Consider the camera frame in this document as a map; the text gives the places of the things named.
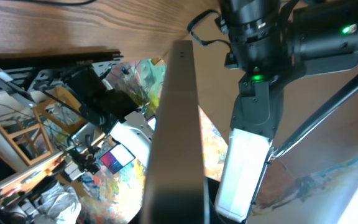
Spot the smartphone with teal screen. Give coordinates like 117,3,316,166
139,40,209,223

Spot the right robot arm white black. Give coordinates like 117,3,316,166
214,1,358,223

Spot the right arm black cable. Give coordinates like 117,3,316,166
270,57,358,159

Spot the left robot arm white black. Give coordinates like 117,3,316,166
32,65,154,167

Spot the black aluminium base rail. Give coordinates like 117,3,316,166
0,50,124,91

